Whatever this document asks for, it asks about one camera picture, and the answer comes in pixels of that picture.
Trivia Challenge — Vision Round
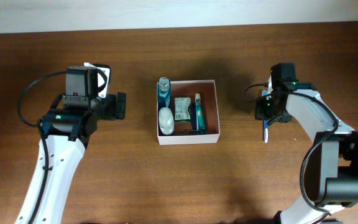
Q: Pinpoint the blue white toothbrush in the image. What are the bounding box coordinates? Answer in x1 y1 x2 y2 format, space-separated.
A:
261 90 269 143

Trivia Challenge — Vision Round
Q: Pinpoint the green white soap packet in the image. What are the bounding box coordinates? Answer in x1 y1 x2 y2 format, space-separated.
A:
174 97 191 122

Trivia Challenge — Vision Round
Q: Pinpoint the blue razor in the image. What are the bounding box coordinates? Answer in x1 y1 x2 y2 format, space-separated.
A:
188 103 202 135

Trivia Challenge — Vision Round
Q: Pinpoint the clear gel bottle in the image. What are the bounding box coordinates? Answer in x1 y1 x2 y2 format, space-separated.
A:
158 107 175 135

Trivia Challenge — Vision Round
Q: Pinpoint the green white toothpaste tube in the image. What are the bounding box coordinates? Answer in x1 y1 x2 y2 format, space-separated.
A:
195 93 207 134

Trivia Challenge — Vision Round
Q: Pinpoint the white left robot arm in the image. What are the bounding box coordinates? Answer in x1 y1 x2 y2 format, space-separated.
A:
16 62 127 223

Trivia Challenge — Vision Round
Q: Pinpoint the pink open box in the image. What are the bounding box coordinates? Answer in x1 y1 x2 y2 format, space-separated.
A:
157 80 220 145

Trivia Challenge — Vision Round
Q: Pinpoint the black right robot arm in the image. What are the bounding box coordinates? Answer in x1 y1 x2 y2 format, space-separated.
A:
255 63 358 223

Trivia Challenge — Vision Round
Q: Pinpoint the blue mouthwash bottle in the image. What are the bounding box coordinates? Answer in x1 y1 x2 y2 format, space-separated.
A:
157 77 171 109

